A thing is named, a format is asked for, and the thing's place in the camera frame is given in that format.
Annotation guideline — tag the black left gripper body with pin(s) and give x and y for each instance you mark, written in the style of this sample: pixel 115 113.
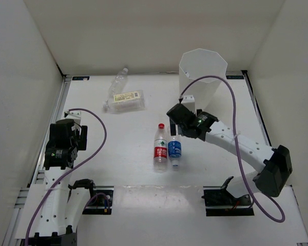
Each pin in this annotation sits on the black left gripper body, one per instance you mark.
pixel 76 140

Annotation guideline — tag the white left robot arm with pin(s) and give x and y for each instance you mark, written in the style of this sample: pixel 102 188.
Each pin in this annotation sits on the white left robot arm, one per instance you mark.
pixel 61 207

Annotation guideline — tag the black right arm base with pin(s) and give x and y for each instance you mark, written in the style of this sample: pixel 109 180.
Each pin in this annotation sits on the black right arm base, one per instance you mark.
pixel 220 202

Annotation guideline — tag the clear bottle yellow label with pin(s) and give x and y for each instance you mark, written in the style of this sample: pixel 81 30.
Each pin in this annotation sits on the clear bottle yellow label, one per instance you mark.
pixel 125 102

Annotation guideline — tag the clear ribbed plastic bottle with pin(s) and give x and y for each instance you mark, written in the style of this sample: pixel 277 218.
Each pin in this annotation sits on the clear ribbed plastic bottle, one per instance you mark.
pixel 118 83

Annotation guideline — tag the red label plastic bottle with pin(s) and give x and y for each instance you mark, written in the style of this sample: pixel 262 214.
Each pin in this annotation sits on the red label plastic bottle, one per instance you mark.
pixel 160 149

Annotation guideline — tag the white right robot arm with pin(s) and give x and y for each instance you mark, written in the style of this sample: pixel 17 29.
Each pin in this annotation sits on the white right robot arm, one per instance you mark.
pixel 272 166

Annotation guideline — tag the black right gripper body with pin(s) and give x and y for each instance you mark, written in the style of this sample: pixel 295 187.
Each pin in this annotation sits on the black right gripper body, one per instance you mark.
pixel 182 131

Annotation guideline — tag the blue label plastic bottle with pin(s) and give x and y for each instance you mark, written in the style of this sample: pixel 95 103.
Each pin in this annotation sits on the blue label plastic bottle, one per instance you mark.
pixel 175 151

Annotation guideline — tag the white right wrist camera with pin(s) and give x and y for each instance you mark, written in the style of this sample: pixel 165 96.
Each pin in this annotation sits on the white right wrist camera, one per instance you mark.
pixel 189 102

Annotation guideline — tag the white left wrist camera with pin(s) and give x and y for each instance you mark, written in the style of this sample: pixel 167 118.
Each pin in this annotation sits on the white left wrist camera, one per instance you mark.
pixel 75 115

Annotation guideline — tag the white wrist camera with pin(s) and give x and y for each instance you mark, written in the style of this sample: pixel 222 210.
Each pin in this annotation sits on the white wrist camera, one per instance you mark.
pixel 189 102
pixel 75 115

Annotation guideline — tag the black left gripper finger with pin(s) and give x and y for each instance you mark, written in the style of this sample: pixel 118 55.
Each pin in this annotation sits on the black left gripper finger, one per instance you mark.
pixel 52 136
pixel 82 141

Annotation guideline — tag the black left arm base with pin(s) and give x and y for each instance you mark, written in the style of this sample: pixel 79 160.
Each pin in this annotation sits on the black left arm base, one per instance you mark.
pixel 102 203

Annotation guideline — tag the aluminium left frame rail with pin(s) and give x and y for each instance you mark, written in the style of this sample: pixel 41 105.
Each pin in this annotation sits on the aluminium left frame rail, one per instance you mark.
pixel 18 206

